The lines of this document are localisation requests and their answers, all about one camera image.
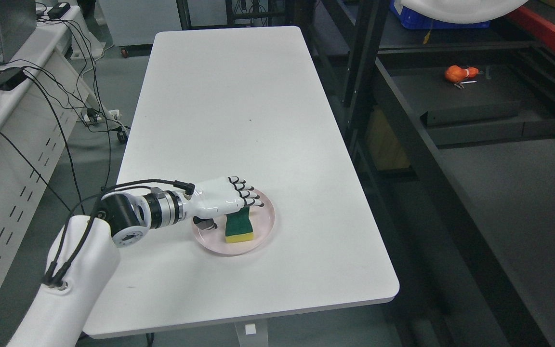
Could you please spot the red metal beam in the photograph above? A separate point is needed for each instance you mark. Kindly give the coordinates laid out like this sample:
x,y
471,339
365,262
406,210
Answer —
x,y
535,24

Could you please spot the white table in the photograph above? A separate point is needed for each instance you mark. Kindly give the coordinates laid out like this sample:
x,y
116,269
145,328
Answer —
x,y
243,102

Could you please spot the grey laptop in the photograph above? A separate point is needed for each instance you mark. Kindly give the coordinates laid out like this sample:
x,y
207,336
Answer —
x,y
18,20

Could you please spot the black metal shelving rack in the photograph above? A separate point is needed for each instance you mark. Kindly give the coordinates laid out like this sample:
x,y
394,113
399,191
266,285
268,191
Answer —
x,y
460,176

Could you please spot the blue plastic crate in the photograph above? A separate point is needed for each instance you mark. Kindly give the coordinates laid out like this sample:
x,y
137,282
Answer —
x,y
411,19

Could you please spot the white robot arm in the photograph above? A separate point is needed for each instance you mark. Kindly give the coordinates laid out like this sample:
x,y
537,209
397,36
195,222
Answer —
x,y
85,255

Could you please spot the orange object on shelf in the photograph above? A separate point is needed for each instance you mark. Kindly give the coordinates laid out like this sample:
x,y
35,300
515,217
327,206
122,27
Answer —
x,y
457,74

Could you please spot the white power strip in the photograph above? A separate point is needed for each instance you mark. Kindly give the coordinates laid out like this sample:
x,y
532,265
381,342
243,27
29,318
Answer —
x,y
90,116

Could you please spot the white curved cover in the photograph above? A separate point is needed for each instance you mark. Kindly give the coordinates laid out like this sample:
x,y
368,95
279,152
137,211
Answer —
x,y
462,11

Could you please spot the black power adapter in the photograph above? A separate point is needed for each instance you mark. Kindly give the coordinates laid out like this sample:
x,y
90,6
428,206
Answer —
x,y
58,11
11,77

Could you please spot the pink plate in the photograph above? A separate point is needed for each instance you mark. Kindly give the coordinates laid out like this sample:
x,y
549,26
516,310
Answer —
x,y
262,220

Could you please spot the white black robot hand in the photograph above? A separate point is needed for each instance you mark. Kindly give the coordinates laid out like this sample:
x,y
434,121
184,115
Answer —
x,y
218,197

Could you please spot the white side desk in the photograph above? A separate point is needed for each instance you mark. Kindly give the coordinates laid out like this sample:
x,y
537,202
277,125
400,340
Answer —
x,y
36,120

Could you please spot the green yellow sponge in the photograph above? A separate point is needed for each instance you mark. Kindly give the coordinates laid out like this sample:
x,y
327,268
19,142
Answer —
x,y
238,227

